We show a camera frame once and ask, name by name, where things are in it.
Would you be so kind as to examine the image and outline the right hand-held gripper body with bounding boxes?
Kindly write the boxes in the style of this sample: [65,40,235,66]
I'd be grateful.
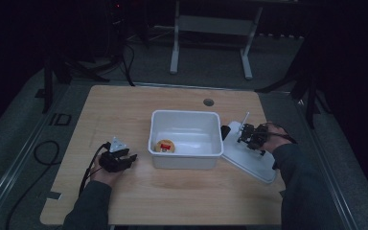
[240,111,269,151]

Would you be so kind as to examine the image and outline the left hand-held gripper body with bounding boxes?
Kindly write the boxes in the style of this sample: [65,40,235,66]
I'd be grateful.
[99,136,129,173]

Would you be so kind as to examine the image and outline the white box lid black clips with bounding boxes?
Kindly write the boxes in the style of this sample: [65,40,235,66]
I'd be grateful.
[220,120,278,185]

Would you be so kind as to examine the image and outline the white plastic storage box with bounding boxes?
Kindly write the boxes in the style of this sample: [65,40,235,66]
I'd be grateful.
[148,109,225,171]

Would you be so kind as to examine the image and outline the person's left hand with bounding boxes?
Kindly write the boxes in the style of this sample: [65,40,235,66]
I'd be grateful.
[90,156,123,187]

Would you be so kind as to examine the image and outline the person's right hand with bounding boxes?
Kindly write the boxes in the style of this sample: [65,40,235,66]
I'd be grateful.
[263,123,296,153]

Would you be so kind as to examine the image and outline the white metal stand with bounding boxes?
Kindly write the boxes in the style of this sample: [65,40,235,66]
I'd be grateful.
[169,0,264,81]

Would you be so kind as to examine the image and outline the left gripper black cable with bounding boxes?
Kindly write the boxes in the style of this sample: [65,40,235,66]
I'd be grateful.
[78,142,112,196]

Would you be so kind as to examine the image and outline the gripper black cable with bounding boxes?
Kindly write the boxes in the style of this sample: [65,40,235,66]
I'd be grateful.
[266,122,299,145]
[78,142,112,196]

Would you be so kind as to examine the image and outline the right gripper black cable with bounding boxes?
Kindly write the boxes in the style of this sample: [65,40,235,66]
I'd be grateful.
[266,122,299,145]

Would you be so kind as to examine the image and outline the black floor cable loop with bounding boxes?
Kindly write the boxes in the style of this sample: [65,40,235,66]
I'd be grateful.
[5,140,61,230]

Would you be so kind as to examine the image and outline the black hanging cable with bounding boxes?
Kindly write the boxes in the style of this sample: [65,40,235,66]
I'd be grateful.
[120,42,136,87]

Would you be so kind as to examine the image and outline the metal floor rail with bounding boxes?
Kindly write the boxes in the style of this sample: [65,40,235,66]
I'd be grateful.
[0,90,75,226]

